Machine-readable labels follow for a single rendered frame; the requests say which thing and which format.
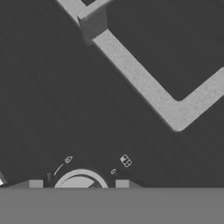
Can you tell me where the round silver stove knob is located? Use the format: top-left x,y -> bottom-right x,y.
53,168 -> 109,189

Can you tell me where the grey stove grate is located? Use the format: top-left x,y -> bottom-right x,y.
56,0 -> 224,133

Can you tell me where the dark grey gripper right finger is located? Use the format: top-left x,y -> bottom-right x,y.
115,178 -> 144,189

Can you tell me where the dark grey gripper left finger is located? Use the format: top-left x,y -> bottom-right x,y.
8,178 -> 45,189

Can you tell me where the black stove hob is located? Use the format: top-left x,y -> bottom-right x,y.
0,0 -> 224,189

